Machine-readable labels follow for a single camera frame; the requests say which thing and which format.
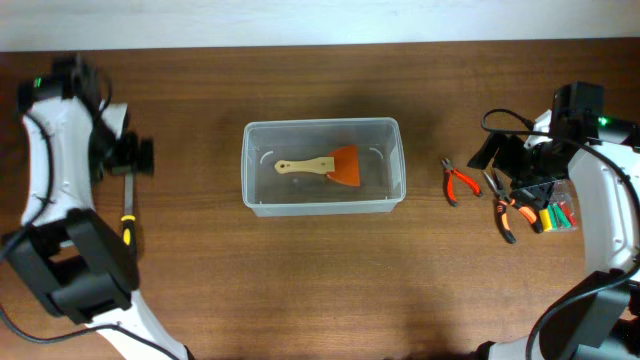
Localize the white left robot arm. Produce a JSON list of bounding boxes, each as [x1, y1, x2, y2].
[[1, 55, 191, 359]]

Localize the yellow black handle file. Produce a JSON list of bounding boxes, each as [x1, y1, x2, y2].
[[121, 173, 138, 260]]

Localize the clear bag coloured tubes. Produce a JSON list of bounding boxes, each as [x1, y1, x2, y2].
[[538, 180, 578, 233]]

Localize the small red cutting pliers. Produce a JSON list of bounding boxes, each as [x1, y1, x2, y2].
[[440, 157, 483, 208]]

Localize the clear plastic storage box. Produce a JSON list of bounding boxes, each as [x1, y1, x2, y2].
[[241, 117, 407, 217]]

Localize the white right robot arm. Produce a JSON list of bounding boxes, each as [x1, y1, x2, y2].
[[468, 82, 639, 359]]

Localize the orange black needle-nose pliers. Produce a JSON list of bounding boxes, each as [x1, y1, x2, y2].
[[482, 169, 544, 244]]

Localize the wooden handle orange scraper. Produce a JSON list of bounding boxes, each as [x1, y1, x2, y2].
[[274, 145, 361, 187]]

